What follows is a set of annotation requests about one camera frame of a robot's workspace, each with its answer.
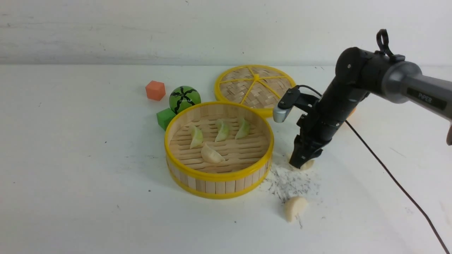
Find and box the white dumpling front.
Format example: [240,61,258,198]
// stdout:
[284,196,308,223]

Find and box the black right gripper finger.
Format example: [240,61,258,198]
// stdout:
[304,146,323,165]
[289,141,311,169]

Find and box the orange cube block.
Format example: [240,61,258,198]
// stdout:
[145,80,166,101]

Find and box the orange toy fruit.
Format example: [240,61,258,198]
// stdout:
[347,107,357,119]

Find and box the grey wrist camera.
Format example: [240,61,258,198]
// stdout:
[273,86,301,123]

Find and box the green dumpling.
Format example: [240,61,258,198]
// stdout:
[189,125,203,149]
[234,118,251,140]
[214,119,230,143]

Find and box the bamboo steamer tray yellow rim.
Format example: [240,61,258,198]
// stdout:
[164,102,274,199]

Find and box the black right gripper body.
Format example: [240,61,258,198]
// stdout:
[292,93,348,153]

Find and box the black cable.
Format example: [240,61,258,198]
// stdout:
[298,29,451,254]

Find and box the green watermelon toy ball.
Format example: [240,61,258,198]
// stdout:
[168,86,202,114]

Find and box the bamboo steamer lid yellow rim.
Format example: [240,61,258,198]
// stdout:
[214,65,296,118]

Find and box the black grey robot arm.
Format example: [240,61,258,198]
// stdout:
[278,48,451,168]

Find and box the white dumpling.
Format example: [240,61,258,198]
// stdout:
[286,153,315,171]
[284,196,308,223]
[201,143,226,164]

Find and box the green cube block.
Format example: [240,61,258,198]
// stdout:
[156,108,176,130]

